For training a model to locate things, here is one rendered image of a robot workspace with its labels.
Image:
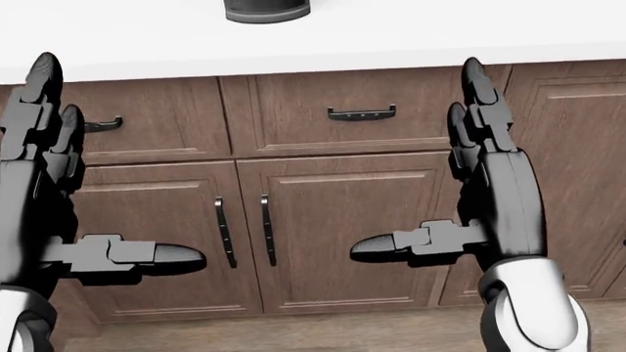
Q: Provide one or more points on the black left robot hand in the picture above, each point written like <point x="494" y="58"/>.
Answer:
<point x="22" y="205"/>

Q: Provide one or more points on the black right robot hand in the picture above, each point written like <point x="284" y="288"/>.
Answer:
<point x="513" y="205"/>

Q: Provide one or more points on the black electric kettle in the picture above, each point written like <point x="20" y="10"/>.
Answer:
<point x="266" y="9"/>

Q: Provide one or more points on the brown wooden cabinet door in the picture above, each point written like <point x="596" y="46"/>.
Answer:
<point x="352" y="220"/>
<point x="161" y="227"/>
<point x="577" y="165"/>

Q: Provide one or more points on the brown wooden drawer front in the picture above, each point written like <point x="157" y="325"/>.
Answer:
<point x="151" y="121"/>
<point x="362" y="110"/>

